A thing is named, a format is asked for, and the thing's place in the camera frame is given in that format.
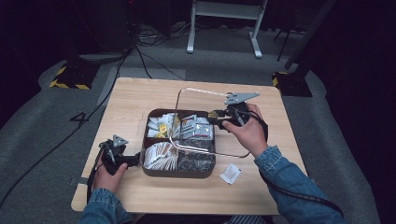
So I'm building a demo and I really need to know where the person's striped clothing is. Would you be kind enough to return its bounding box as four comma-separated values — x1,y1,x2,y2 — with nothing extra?
224,215,266,224

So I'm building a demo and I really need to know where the pile of dark packets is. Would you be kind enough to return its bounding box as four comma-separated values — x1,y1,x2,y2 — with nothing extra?
177,139,216,173

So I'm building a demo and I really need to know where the person's right hand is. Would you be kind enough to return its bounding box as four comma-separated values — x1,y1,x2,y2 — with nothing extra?
222,104,269,158

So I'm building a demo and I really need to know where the person's left hand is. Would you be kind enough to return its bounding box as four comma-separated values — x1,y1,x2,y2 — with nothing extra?
92,161,129,194

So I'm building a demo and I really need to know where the thin black floor cable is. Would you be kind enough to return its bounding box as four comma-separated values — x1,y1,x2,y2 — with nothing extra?
134,46,187,81

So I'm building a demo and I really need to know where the bundle of floor cables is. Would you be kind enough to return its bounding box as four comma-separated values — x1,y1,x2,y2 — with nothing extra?
136,21,190,48

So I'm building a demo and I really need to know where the left hand-held gripper cable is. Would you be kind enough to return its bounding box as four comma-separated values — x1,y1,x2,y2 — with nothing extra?
86,146,106,203

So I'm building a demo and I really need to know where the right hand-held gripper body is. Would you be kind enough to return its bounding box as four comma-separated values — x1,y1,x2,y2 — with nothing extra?
224,91,261,127

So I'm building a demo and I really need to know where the hand-held gripper cable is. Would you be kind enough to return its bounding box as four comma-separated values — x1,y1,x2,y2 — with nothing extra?
86,146,106,203
246,111,346,218

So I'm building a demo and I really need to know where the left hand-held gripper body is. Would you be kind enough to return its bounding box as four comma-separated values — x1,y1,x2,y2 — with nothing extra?
98,134,129,175

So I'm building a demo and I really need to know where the brown compartment tray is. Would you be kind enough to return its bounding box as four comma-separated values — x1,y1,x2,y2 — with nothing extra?
140,107,218,179

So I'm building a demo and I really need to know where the black slanted pole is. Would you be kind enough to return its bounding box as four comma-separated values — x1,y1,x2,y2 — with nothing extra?
283,0,338,71

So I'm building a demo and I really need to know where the pile of white grey sachets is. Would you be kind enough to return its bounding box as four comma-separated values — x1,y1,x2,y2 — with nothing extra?
179,114,215,141

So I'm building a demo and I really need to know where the long black floor cable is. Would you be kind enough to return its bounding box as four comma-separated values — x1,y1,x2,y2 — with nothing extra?
0,46,134,209

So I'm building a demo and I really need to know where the clear lid with metal rim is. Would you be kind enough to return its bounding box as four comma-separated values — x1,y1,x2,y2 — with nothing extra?
168,87,252,159

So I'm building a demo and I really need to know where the black yellow striped stand base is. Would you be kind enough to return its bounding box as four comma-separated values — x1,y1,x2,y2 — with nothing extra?
271,70,313,98
49,60,101,91

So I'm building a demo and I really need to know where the right hand-held gripper cable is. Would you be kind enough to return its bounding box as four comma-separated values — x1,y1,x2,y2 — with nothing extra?
246,111,346,218

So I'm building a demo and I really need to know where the grey tape strip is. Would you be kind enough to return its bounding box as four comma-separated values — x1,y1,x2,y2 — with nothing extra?
69,176,90,187

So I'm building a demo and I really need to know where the pile of white yellow sachets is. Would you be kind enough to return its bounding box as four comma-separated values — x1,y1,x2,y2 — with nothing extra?
147,113,181,139

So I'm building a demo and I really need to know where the pile of white brown sachets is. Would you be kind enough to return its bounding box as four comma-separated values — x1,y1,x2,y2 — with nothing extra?
143,141,179,172

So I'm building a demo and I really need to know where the single white sachet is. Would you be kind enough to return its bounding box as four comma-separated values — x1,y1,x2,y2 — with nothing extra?
219,163,242,185

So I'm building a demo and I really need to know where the white metal stand frame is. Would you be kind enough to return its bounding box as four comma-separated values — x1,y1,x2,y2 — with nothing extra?
186,0,269,60

